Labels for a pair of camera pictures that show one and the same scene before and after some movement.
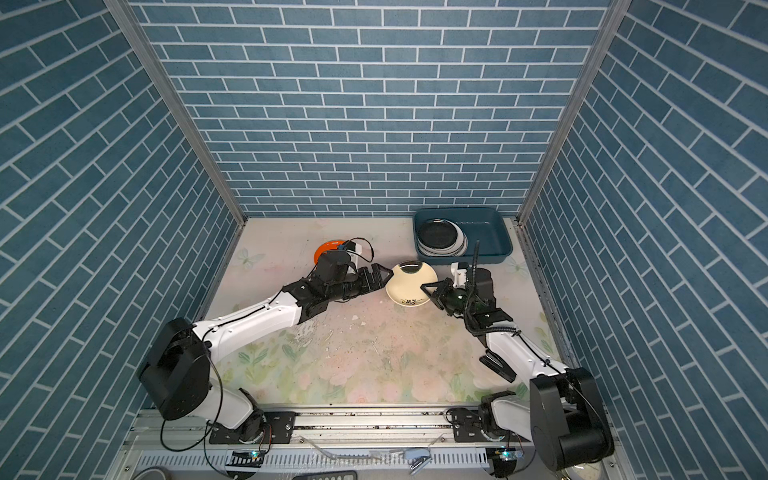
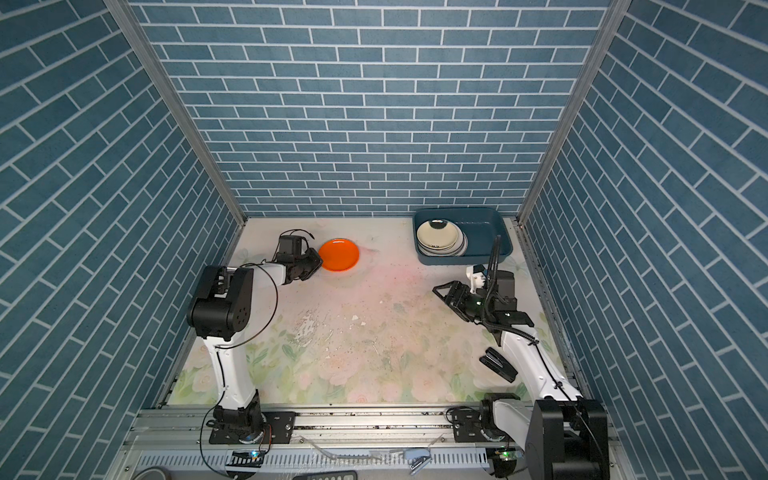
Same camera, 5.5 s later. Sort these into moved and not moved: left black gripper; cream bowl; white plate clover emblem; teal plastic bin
Moved: cream bowl; left black gripper
Not moved: teal plastic bin; white plate clover emblem
